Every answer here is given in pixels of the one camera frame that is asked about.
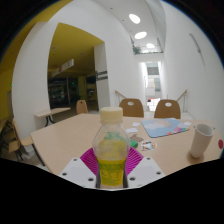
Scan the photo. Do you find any wooden chair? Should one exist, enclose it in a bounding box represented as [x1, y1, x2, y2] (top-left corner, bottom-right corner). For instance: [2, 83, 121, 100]
[75, 99, 89, 115]
[118, 97, 145, 118]
[153, 99, 182, 120]
[9, 117, 36, 158]

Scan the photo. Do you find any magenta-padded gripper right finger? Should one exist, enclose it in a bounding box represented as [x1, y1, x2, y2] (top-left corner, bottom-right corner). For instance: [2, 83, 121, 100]
[124, 146, 166, 189]

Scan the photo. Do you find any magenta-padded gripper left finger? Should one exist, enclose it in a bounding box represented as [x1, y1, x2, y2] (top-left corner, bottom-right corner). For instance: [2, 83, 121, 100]
[58, 147, 101, 189]

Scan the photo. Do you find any dark pillar sign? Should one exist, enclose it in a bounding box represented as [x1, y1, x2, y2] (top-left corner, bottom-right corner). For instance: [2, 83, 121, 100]
[95, 70, 109, 82]

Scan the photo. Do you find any blue printed mouse pad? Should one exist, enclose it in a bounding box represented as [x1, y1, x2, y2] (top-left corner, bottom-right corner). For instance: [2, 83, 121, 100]
[141, 117, 191, 139]

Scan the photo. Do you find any dark shop display shelf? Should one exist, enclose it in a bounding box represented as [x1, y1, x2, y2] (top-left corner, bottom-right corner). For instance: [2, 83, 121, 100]
[48, 78, 70, 108]

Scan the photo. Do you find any round ceiling lights group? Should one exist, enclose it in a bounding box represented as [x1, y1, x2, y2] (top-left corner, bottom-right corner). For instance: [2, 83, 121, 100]
[128, 13, 156, 50]

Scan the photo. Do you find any yellow-label clear drink bottle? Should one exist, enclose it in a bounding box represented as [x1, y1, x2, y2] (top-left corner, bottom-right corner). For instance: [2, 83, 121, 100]
[92, 106, 132, 190]

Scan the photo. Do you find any green potted plant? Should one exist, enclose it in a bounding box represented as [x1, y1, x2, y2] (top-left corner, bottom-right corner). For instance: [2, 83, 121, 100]
[132, 44, 143, 55]

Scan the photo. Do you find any small wooden side table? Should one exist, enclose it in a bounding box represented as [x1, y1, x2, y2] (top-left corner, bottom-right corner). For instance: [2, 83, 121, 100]
[34, 106, 72, 127]

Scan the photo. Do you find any round printed sticker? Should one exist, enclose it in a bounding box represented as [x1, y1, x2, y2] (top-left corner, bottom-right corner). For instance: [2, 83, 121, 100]
[139, 139, 158, 152]

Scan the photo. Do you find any wooden stair handrail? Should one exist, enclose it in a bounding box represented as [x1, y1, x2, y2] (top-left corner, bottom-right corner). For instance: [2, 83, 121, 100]
[176, 89, 188, 108]
[114, 89, 128, 105]

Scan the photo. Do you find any white hanging sign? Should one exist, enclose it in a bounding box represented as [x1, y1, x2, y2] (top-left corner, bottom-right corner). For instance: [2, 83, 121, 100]
[50, 58, 75, 78]

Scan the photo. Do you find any white mug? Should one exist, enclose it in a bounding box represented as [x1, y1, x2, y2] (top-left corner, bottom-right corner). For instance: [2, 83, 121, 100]
[189, 123, 215, 160]

